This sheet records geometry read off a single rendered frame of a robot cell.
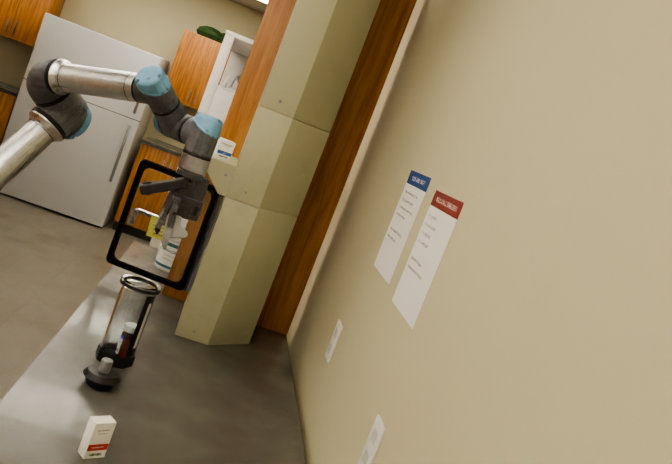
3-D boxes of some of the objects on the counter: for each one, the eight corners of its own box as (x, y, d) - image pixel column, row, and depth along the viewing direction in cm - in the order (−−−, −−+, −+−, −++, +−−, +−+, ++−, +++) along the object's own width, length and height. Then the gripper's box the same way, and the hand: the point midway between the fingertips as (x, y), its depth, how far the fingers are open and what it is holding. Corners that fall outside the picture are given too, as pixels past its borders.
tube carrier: (137, 368, 183) (164, 294, 181) (95, 360, 179) (123, 284, 176) (133, 351, 193) (158, 280, 191) (93, 343, 188) (119, 270, 186)
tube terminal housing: (249, 327, 256) (324, 130, 249) (248, 358, 225) (335, 135, 217) (183, 305, 252) (258, 105, 244) (174, 334, 220) (259, 105, 213)
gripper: (216, 185, 173) (190, 259, 175) (202, 171, 191) (177, 238, 193) (184, 175, 170) (156, 250, 172) (172, 161, 188) (147, 229, 189)
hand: (157, 241), depth 181 cm, fingers open, 14 cm apart
